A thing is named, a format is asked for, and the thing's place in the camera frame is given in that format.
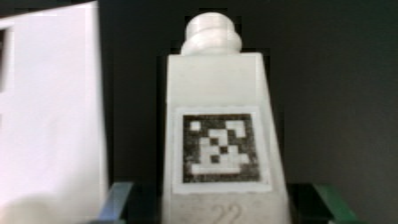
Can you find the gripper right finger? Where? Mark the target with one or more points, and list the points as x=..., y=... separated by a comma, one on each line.
x=342, y=214

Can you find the white marker sheet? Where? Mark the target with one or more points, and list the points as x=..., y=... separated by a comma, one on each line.
x=52, y=127

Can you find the white leg with tag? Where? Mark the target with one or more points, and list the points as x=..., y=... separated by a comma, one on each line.
x=225, y=185

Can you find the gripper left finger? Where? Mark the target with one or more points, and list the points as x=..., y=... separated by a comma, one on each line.
x=116, y=204

